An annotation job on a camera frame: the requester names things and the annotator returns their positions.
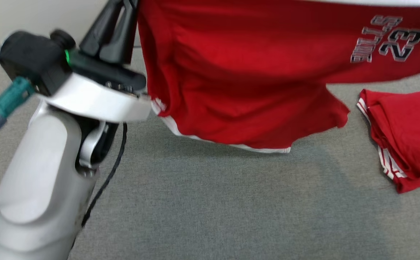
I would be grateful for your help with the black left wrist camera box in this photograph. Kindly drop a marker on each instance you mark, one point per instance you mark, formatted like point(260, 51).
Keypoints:
point(29, 57)

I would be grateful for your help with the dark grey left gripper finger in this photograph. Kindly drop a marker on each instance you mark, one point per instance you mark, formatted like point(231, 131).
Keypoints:
point(101, 30)
point(123, 39)

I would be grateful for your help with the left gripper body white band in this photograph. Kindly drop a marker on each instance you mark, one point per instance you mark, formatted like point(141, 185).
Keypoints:
point(98, 97)

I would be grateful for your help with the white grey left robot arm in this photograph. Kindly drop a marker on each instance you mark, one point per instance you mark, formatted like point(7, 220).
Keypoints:
point(33, 180)

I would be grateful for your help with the red jersey with number print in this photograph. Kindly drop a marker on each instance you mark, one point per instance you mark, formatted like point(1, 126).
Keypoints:
point(249, 72)

